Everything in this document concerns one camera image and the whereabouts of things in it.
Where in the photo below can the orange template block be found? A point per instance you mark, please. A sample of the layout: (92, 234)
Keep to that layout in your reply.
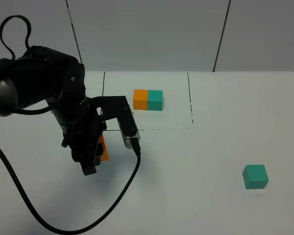
(140, 99)

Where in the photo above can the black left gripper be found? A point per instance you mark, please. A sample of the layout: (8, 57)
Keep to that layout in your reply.
(77, 119)

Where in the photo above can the teal template block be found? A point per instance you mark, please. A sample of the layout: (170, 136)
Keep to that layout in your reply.
(155, 100)

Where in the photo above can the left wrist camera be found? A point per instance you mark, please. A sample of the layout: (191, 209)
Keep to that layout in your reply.
(117, 107)

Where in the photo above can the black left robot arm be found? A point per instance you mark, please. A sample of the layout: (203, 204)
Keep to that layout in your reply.
(46, 74)

